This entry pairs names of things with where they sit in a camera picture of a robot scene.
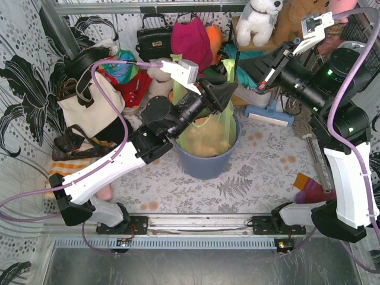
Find teal folded towel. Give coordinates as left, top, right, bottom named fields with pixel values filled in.
left=224, top=43, right=264, bottom=89

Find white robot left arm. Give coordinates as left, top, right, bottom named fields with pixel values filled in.
left=49, top=78, right=238, bottom=228

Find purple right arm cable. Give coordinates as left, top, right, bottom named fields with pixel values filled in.
left=331, top=7, right=380, bottom=274

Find black wire basket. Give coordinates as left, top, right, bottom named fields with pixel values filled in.
left=313, top=13, right=380, bottom=93

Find beige chenille mop head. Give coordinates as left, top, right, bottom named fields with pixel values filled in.
left=292, top=103, right=316, bottom=140

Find white round plush toy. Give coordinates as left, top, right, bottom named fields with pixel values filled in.
left=147, top=68, right=173, bottom=99

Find striped red purple sock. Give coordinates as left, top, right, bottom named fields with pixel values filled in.
left=293, top=173, right=335, bottom=204

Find colourful striped bag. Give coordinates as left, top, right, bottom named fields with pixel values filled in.
left=97, top=50, right=139, bottom=85

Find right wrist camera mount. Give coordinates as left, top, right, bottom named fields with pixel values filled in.
left=292, top=12, right=334, bottom=56

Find magenta cloth bag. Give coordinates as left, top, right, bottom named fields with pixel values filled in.
left=170, top=16, right=213, bottom=72

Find white husky plush dog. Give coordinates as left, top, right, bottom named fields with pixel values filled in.
left=236, top=0, right=283, bottom=47

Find orange checkered cloth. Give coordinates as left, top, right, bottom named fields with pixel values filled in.
left=44, top=139, right=116, bottom=200

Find orange plush toy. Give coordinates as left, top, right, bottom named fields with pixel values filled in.
left=205, top=25, right=223, bottom=65

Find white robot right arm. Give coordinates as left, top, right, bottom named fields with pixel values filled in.
left=238, top=42, right=371, bottom=243

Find pink pencil case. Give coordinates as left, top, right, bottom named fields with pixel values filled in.
left=96, top=184, right=113, bottom=201

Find brown plush dog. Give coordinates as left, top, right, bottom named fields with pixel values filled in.
left=273, top=0, right=330, bottom=46

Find metal mop pole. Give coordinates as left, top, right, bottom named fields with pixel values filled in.
left=302, top=134, right=331, bottom=194

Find black round hat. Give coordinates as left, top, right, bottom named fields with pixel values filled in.
left=64, top=47, right=110, bottom=80

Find cream canvas tote bag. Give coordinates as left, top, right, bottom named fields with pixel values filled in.
left=58, top=80, right=117, bottom=137

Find blue trash bin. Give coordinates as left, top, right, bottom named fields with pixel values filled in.
left=173, top=115, right=242, bottom=180

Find black leather handbag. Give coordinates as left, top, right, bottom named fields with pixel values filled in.
left=135, top=13, right=173, bottom=62

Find green plastic trash bag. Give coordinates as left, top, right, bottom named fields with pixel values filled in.
left=169, top=53, right=237, bottom=158

